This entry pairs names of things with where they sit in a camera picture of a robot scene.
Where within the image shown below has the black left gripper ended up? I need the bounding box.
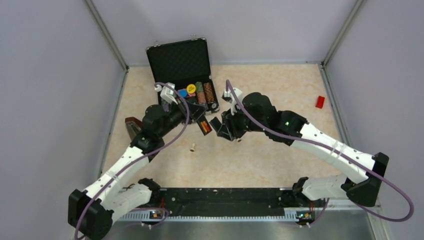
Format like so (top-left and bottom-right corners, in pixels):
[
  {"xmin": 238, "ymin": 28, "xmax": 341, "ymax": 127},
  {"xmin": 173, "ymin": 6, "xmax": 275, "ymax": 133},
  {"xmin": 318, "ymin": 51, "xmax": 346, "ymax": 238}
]
[{"xmin": 157, "ymin": 95, "xmax": 208, "ymax": 137}]

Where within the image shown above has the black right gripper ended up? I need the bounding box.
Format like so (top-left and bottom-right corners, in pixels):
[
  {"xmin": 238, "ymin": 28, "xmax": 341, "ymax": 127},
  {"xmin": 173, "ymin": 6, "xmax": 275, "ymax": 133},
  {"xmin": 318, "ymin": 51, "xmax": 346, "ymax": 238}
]
[{"xmin": 218, "ymin": 103, "xmax": 267, "ymax": 141}]

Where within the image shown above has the black remote with buttons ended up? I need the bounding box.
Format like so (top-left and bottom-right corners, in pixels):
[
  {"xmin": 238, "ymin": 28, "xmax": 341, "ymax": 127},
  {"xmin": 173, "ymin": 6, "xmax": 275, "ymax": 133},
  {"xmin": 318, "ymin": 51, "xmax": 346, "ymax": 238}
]
[{"xmin": 196, "ymin": 115, "xmax": 212, "ymax": 136}]

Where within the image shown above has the orange battery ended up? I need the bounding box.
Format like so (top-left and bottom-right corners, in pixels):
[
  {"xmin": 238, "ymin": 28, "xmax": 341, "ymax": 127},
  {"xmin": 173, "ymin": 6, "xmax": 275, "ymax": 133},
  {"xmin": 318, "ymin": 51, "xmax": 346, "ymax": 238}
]
[{"xmin": 201, "ymin": 121, "xmax": 209, "ymax": 133}]

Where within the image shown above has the red battery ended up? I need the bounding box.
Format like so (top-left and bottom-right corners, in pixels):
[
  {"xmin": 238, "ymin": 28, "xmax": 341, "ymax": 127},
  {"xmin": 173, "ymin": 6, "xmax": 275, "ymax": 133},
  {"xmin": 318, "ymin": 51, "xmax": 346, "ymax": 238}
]
[{"xmin": 203, "ymin": 121, "xmax": 211, "ymax": 132}]

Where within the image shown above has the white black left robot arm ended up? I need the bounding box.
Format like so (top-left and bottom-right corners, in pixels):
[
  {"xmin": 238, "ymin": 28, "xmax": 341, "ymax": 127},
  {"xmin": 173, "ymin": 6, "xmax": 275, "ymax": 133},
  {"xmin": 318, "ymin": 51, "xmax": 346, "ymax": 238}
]
[{"xmin": 67, "ymin": 100, "xmax": 206, "ymax": 240}]

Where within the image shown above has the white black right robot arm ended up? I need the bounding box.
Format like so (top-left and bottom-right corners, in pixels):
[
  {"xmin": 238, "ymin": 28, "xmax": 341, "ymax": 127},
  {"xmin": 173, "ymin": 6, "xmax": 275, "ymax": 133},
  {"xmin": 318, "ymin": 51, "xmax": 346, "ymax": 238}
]
[{"xmin": 210, "ymin": 92, "xmax": 389, "ymax": 207}]

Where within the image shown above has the blue poker chip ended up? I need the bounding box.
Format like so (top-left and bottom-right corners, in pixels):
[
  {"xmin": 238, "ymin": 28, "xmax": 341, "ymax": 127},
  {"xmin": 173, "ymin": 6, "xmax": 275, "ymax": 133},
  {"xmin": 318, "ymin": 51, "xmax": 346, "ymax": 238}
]
[{"xmin": 178, "ymin": 89, "xmax": 188, "ymax": 98}]

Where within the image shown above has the yellow poker chip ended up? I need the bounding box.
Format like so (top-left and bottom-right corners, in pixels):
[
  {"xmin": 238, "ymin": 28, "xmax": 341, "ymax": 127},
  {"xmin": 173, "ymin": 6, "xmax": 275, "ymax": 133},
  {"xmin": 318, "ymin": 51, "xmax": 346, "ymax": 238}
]
[{"xmin": 186, "ymin": 84, "xmax": 196, "ymax": 94}]

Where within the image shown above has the cream chess pawn left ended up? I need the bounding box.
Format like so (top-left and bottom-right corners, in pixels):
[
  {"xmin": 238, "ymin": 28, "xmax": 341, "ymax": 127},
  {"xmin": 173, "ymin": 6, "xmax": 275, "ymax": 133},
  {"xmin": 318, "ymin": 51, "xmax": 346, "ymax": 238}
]
[{"xmin": 189, "ymin": 143, "xmax": 196, "ymax": 152}]

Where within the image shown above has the black poker chip case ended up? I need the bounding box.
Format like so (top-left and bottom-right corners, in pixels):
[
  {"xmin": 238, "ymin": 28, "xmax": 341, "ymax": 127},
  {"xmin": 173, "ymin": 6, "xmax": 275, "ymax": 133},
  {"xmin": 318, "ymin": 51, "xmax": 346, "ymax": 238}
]
[{"xmin": 145, "ymin": 37, "xmax": 220, "ymax": 115}]

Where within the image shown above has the brown wooden card holder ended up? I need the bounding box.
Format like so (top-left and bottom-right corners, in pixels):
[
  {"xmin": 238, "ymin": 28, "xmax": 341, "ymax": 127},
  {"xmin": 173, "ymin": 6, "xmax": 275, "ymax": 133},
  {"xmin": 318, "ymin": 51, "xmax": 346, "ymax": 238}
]
[{"xmin": 124, "ymin": 116, "xmax": 143, "ymax": 141}]

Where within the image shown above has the red toy brick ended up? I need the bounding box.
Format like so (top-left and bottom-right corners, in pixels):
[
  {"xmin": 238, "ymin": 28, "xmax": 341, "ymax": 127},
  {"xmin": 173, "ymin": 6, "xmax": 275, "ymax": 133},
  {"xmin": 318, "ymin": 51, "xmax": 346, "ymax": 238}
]
[{"xmin": 315, "ymin": 95, "xmax": 326, "ymax": 109}]

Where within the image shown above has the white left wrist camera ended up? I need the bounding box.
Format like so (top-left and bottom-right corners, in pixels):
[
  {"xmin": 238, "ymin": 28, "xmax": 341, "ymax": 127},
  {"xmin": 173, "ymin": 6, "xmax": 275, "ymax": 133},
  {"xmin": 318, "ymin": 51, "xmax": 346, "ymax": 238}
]
[{"xmin": 154, "ymin": 82, "xmax": 177, "ymax": 104}]

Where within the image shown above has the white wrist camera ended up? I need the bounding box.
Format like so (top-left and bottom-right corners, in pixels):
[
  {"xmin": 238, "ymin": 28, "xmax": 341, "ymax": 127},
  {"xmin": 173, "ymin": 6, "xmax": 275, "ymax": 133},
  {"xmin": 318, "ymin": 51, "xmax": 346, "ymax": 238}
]
[
  {"xmin": 154, "ymin": 82, "xmax": 177, "ymax": 104},
  {"xmin": 221, "ymin": 87, "xmax": 244, "ymax": 116}
]

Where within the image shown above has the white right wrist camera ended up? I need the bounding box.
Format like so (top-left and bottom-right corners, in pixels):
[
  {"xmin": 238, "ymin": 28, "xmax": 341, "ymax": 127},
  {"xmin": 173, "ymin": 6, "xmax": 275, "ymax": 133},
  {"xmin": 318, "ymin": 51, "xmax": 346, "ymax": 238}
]
[{"xmin": 221, "ymin": 87, "xmax": 244, "ymax": 116}]

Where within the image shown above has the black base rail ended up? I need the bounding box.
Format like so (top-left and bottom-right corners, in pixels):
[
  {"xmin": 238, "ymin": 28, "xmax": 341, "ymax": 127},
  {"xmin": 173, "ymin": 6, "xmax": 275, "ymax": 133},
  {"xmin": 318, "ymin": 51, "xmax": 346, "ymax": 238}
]
[{"xmin": 130, "ymin": 187, "xmax": 325, "ymax": 225}]

